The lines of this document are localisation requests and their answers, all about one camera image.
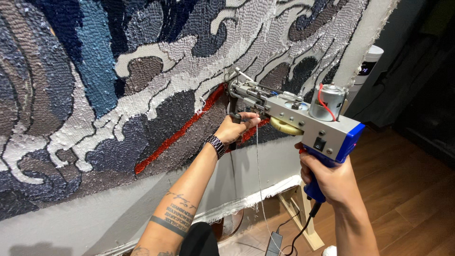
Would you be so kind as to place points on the white tower fan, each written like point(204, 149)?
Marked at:
point(366, 69)

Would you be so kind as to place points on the white shoe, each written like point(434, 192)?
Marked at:
point(330, 251)

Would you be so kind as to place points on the person's right fingers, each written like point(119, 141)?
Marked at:
point(305, 167)

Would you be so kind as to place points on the person's right hand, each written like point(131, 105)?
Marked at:
point(328, 177)

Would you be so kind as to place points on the person's black trousers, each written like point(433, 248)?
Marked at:
point(199, 240)

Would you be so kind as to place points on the grey yarn strand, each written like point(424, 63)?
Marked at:
point(261, 188)

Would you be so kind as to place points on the tufted wave pattern rug cloth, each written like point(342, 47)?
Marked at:
point(142, 89)

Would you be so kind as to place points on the black power adapter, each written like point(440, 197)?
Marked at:
point(273, 244)

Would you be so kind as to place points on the black metal wristwatch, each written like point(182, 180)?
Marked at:
point(216, 145)

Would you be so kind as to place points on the person's left hand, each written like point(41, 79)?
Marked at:
point(231, 128)

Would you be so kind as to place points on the blue and grey tufting gun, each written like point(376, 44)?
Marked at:
point(305, 124)

